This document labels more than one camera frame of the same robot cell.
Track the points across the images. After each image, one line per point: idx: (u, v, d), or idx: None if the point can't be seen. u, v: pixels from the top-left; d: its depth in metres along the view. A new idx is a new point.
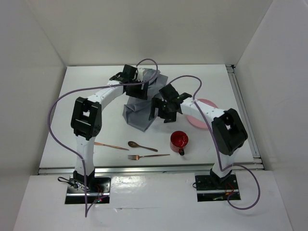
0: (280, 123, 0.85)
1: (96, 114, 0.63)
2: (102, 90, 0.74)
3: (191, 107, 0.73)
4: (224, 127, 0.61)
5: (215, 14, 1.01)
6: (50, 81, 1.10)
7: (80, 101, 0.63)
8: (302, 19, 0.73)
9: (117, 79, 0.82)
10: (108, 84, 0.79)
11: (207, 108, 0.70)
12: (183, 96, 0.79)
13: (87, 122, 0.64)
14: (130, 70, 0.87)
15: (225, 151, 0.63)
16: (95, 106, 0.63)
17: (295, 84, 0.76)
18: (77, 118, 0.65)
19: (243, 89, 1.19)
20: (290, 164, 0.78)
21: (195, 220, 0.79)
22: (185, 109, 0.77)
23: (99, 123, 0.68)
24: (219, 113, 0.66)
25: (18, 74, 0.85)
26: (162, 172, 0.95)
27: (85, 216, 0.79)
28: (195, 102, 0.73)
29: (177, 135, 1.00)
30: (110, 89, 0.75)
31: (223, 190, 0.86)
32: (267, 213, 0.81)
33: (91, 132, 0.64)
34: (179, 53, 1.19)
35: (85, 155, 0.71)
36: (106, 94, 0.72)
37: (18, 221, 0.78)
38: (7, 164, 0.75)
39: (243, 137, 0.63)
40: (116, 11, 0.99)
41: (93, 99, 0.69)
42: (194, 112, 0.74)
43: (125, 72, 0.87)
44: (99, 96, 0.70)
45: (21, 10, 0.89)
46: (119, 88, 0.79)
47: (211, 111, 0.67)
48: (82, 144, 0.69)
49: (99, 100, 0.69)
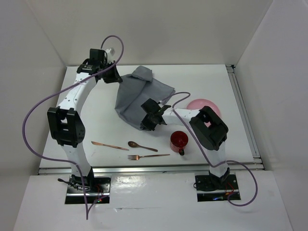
0: (280, 122, 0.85)
1: (74, 122, 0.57)
2: (73, 90, 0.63)
3: (172, 115, 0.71)
4: (201, 124, 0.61)
5: (215, 14, 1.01)
6: (52, 82, 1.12)
7: (52, 111, 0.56)
8: (302, 19, 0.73)
9: (85, 68, 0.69)
10: (77, 79, 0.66)
11: (184, 110, 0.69)
12: (163, 109, 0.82)
13: (69, 131, 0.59)
14: (97, 55, 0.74)
15: (211, 147, 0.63)
16: (70, 113, 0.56)
17: (295, 84, 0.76)
18: (56, 130, 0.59)
19: (243, 89, 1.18)
20: (290, 164, 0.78)
21: (195, 220, 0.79)
22: (168, 119, 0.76)
23: (82, 128, 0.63)
24: (196, 112, 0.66)
25: (18, 74, 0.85)
26: (162, 172, 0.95)
27: (87, 218, 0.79)
28: (173, 109, 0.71)
29: (177, 135, 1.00)
30: (81, 86, 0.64)
31: (223, 190, 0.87)
32: (268, 214, 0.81)
33: (76, 139, 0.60)
34: (179, 52, 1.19)
35: (78, 160, 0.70)
36: (78, 94, 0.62)
37: (18, 221, 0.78)
38: (7, 164, 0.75)
39: (224, 131, 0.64)
40: (116, 11, 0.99)
41: (65, 105, 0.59)
42: (174, 119, 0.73)
43: (93, 58, 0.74)
44: (71, 98, 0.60)
45: (20, 10, 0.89)
46: (92, 81, 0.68)
47: (188, 113, 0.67)
48: (70, 151, 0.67)
49: (74, 105, 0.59)
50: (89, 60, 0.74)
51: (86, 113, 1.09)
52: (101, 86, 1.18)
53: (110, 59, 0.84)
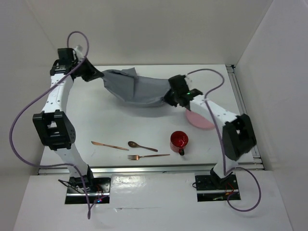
0: (280, 122, 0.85)
1: (63, 123, 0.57)
2: (53, 93, 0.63)
3: (201, 107, 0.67)
4: (234, 134, 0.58)
5: (215, 14, 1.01)
6: (45, 78, 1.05)
7: (38, 117, 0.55)
8: (302, 19, 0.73)
9: (58, 69, 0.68)
10: (53, 81, 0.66)
11: (218, 109, 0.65)
12: (194, 93, 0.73)
13: (59, 134, 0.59)
14: (66, 54, 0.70)
15: (232, 156, 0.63)
16: (58, 114, 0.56)
17: (295, 84, 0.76)
18: (46, 135, 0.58)
19: (243, 89, 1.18)
20: (290, 164, 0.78)
21: (195, 220, 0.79)
22: (194, 107, 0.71)
23: (72, 128, 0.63)
24: (232, 117, 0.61)
25: (18, 73, 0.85)
26: (162, 172, 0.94)
27: (89, 217, 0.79)
28: (206, 101, 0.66)
29: (177, 135, 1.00)
30: (60, 87, 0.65)
31: (223, 190, 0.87)
32: (268, 213, 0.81)
33: (69, 139, 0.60)
34: (179, 52, 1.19)
35: (74, 160, 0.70)
36: (59, 95, 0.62)
37: (18, 221, 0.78)
38: (7, 164, 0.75)
39: (252, 144, 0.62)
40: (116, 11, 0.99)
41: (48, 109, 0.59)
42: (203, 111, 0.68)
43: (63, 58, 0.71)
44: (54, 101, 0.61)
45: (20, 10, 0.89)
46: (68, 80, 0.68)
47: (222, 115, 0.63)
48: (65, 154, 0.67)
49: (58, 106, 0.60)
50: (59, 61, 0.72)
51: (86, 113, 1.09)
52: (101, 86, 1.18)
53: (81, 57, 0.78)
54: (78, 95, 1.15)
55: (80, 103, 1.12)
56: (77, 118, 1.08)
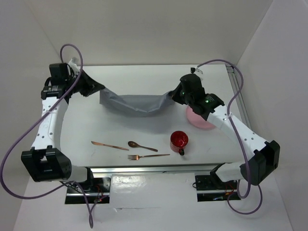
0: (280, 122, 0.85)
1: (56, 161, 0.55)
2: (44, 122, 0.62)
3: (225, 123, 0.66)
4: (263, 164, 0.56)
5: (214, 14, 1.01)
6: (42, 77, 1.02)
7: (28, 155, 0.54)
8: (302, 19, 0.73)
9: (50, 92, 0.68)
10: (44, 107, 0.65)
11: (245, 130, 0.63)
12: (213, 101, 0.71)
13: (52, 170, 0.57)
14: (59, 71, 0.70)
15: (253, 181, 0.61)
16: (50, 151, 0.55)
17: (295, 84, 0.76)
18: (37, 172, 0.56)
19: (243, 89, 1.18)
20: (290, 165, 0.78)
21: (195, 220, 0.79)
22: (214, 120, 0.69)
23: (67, 162, 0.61)
24: (260, 143, 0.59)
25: (18, 74, 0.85)
26: (162, 172, 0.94)
27: (91, 226, 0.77)
28: (230, 118, 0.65)
29: (177, 135, 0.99)
30: (53, 115, 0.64)
31: (223, 190, 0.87)
32: (268, 213, 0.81)
33: (64, 175, 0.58)
34: (179, 53, 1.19)
35: (74, 171, 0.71)
36: (51, 125, 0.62)
37: (18, 221, 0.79)
38: (7, 164, 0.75)
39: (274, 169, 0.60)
40: (116, 11, 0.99)
41: (40, 144, 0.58)
42: (225, 127, 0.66)
43: (56, 76, 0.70)
44: (46, 134, 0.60)
45: (20, 10, 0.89)
46: (61, 104, 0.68)
47: (250, 139, 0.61)
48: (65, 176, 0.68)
49: (50, 140, 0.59)
50: (53, 80, 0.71)
51: (86, 113, 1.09)
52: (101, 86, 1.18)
53: (77, 70, 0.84)
54: (78, 95, 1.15)
55: (80, 103, 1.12)
56: (77, 118, 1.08)
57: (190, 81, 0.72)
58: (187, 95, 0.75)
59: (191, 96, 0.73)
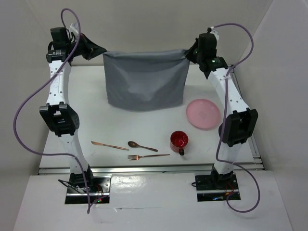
0: (280, 122, 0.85)
1: (69, 114, 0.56)
2: (54, 83, 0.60)
3: (220, 83, 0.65)
4: (237, 124, 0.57)
5: (214, 14, 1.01)
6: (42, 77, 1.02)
7: (44, 110, 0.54)
8: (301, 18, 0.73)
9: (55, 55, 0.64)
10: (51, 69, 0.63)
11: (234, 93, 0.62)
12: (220, 62, 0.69)
13: (65, 121, 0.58)
14: (59, 36, 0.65)
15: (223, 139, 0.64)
16: (63, 107, 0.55)
17: (295, 83, 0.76)
18: (53, 124, 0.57)
19: (243, 89, 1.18)
20: (290, 164, 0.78)
21: (196, 220, 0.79)
22: (213, 80, 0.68)
23: (76, 115, 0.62)
24: (242, 107, 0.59)
25: (18, 73, 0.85)
26: (162, 172, 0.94)
27: (87, 212, 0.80)
28: (226, 79, 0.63)
29: (177, 135, 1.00)
30: (60, 76, 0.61)
31: (223, 190, 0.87)
32: (268, 213, 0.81)
33: (74, 126, 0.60)
34: None
35: (76, 150, 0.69)
36: (61, 84, 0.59)
37: (18, 221, 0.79)
38: (7, 164, 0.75)
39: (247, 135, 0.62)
40: (116, 11, 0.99)
41: (52, 100, 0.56)
42: (219, 88, 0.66)
43: (57, 41, 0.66)
44: (57, 92, 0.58)
45: (20, 10, 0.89)
46: (67, 67, 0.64)
47: (235, 102, 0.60)
48: (68, 142, 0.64)
49: (62, 98, 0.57)
50: (54, 44, 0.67)
51: (86, 113, 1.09)
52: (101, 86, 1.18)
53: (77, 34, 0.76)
54: (78, 95, 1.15)
55: (80, 102, 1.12)
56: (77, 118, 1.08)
57: (206, 38, 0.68)
58: (198, 51, 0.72)
59: (202, 53, 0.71)
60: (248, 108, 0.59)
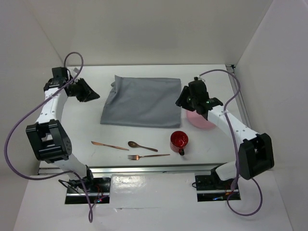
0: (280, 122, 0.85)
1: (58, 132, 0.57)
2: (47, 105, 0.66)
3: (221, 119, 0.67)
4: (251, 153, 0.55)
5: (215, 14, 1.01)
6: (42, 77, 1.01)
7: (32, 129, 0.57)
8: (302, 19, 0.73)
9: (52, 85, 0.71)
10: (47, 95, 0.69)
11: (238, 123, 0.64)
12: (213, 102, 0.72)
13: (55, 145, 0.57)
14: (61, 71, 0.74)
15: (245, 175, 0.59)
16: (53, 124, 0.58)
17: (295, 84, 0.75)
18: (41, 147, 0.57)
19: (243, 89, 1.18)
20: (290, 165, 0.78)
21: (196, 220, 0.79)
22: (212, 117, 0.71)
23: (68, 140, 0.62)
24: (250, 134, 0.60)
25: (18, 74, 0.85)
26: (162, 172, 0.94)
27: (91, 222, 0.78)
28: (225, 113, 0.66)
29: (177, 135, 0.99)
30: (55, 99, 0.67)
31: (223, 190, 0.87)
32: (268, 213, 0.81)
33: (66, 151, 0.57)
34: (179, 52, 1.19)
35: (75, 167, 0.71)
36: (54, 106, 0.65)
37: (18, 221, 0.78)
38: (7, 165, 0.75)
39: (269, 165, 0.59)
40: (116, 11, 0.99)
41: (43, 119, 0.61)
42: (221, 123, 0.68)
43: (57, 76, 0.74)
44: (49, 112, 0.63)
45: (20, 10, 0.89)
46: (62, 95, 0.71)
47: (241, 131, 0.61)
48: (64, 164, 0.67)
49: (53, 116, 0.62)
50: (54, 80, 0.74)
51: (86, 113, 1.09)
52: (101, 86, 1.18)
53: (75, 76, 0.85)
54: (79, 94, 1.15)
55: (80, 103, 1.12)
56: (76, 118, 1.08)
57: (194, 85, 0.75)
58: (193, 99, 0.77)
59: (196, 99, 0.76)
60: (257, 133, 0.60)
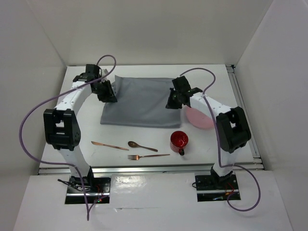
0: (280, 122, 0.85)
1: (70, 122, 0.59)
2: (70, 95, 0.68)
3: (200, 102, 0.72)
4: (226, 123, 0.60)
5: (215, 14, 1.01)
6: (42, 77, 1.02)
7: (49, 113, 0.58)
8: (302, 19, 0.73)
9: (81, 78, 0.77)
10: (74, 86, 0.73)
11: (215, 102, 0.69)
12: (194, 90, 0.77)
13: (65, 134, 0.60)
14: (94, 69, 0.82)
15: (226, 148, 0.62)
16: (67, 113, 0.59)
17: (295, 83, 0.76)
18: (51, 132, 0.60)
19: (243, 89, 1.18)
20: (290, 164, 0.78)
21: (195, 220, 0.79)
22: (194, 103, 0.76)
23: (77, 131, 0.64)
24: (226, 109, 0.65)
25: (18, 74, 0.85)
26: (162, 172, 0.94)
27: (87, 219, 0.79)
28: (204, 96, 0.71)
29: (177, 135, 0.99)
30: (77, 91, 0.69)
31: (223, 190, 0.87)
32: (268, 213, 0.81)
33: (72, 141, 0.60)
34: (180, 52, 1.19)
35: (76, 161, 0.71)
36: (75, 97, 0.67)
37: (18, 222, 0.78)
38: (7, 165, 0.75)
39: (247, 137, 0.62)
40: (116, 11, 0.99)
41: (61, 107, 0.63)
42: (201, 106, 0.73)
43: (88, 71, 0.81)
44: (69, 101, 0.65)
45: (20, 10, 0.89)
46: (86, 89, 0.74)
47: (218, 108, 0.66)
48: (68, 154, 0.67)
49: (70, 106, 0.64)
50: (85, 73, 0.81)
51: (86, 113, 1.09)
52: None
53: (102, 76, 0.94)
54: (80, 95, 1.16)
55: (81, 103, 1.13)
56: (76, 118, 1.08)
57: (177, 78, 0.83)
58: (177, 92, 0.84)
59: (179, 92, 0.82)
60: (231, 108, 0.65)
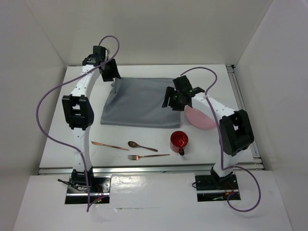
0: (280, 122, 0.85)
1: (85, 107, 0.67)
2: (82, 80, 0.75)
3: (202, 103, 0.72)
4: (230, 127, 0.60)
5: (215, 14, 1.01)
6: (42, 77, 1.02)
7: (66, 98, 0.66)
8: (302, 19, 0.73)
9: (89, 61, 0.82)
10: (84, 70, 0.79)
11: (218, 104, 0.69)
12: (196, 90, 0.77)
13: (81, 115, 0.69)
14: (100, 50, 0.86)
15: (229, 151, 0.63)
16: (83, 99, 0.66)
17: (295, 83, 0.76)
18: (70, 115, 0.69)
19: (243, 89, 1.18)
20: (290, 164, 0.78)
21: (196, 220, 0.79)
22: (196, 104, 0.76)
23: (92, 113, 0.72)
24: (229, 112, 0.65)
25: (18, 74, 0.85)
26: (162, 172, 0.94)
27: (87, 211, 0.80)
28: (206, 97, 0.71)
29: (177, 135, 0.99)
30: (88, 76, 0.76)
31: (223, 190, 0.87)
32: (268, 213, 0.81)
33: (87, 121, 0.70)
34: (180, 52, 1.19)
35: (83, 147, 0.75)
36: (86, 83, 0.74)
37: (18, 222, 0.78)
38: (7, 165, 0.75)
39: (250, 140, 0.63)
40: (116, 11, 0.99)
41: (76, 92, 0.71)
42: (203, 108, 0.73)
43: (96, 53, 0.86)
44: (82, 87, 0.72)
45: (20, 10, 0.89)
46: (96, 72, 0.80)
47: (221, 109, 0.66)
48: (79, 136, 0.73)
49: (83, 92, 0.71)
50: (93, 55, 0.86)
51: None
52: (101, 86, 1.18)
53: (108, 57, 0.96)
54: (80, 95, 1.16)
55: None
56: None
57: (178, 78, 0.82)
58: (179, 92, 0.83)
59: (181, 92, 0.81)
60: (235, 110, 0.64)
